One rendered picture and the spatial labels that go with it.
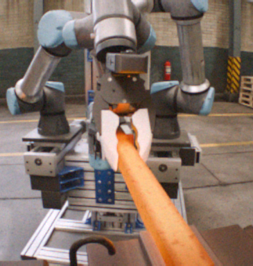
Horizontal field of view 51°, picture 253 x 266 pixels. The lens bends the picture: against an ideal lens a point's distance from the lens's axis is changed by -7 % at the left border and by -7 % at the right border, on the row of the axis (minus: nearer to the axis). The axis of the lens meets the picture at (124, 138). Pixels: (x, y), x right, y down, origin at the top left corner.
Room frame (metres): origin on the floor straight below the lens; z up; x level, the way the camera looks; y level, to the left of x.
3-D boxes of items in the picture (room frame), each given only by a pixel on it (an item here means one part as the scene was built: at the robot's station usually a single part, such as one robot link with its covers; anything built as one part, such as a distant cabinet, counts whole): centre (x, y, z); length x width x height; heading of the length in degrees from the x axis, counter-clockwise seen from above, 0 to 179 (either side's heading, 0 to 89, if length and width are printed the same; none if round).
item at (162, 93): (1.17, -0.17, 0.98); 0.13 x 0.12 x 0.14; 61
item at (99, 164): (0.79, 0.06, 0.88); 0.11 x 0.08 x 0.11; 135
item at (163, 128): (1.17, -0.17, 0.87); 0.15 x 0.15 x 0.10
